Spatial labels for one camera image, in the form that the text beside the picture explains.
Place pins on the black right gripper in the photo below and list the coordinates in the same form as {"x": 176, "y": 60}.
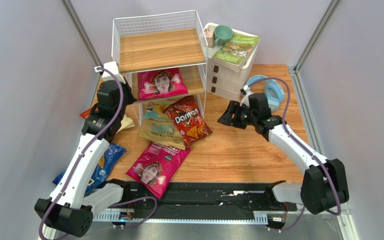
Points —
{"x": 237, "y": 115}

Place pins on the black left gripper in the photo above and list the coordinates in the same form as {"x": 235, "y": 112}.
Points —
{"x": 131, "y": 99}

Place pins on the cream orange chips bag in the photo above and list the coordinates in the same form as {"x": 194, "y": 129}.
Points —
{"x": 126, "y": 122}

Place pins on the red Doritos bag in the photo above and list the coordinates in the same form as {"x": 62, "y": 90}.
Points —
{"x": 187, "y": 119}

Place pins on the pink Real chips bag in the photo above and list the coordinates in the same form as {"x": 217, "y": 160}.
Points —
{"x": 162, "y": 83}
{"x": 156, "y": 166}

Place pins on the tan kettle chips bag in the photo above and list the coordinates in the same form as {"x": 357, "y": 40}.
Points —
{"x": 157, "y": 127}

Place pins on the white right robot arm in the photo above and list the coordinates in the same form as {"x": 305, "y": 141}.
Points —
{"x": 324, "y": 185}

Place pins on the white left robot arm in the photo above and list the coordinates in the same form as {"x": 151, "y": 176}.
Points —
{"x": 69, "y": 209}

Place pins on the light blue headphones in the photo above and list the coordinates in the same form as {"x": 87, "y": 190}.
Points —
{"x": 273, "y": 91}

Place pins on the blue Doritos bag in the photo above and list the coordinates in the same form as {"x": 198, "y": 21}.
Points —
{"x": 105, "y": 166}

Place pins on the green treehouse book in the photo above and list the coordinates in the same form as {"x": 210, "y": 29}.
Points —
{"x": 236, "y": 50}

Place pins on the green mug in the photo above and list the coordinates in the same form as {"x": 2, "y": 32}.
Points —
{"x": 222, "y": 34}

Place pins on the pink cube adapter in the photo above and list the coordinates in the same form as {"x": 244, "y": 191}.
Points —
{"x": 209, "y": 36}

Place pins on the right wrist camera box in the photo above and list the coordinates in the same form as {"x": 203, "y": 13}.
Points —
{"x": 245, "y": 96}

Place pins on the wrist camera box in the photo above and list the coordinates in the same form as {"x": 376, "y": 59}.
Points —
{"x": 245, "y": 96}
{"x": 108, "y": 71}

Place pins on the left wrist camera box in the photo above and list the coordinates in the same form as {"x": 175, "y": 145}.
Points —
{"x": 108, "y": 71}

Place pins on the white wire wooden shelf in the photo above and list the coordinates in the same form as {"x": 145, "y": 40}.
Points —
{"x": 162, "y": 41}

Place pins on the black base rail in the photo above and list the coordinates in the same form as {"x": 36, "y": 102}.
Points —
{"x": 222, "y": 202}

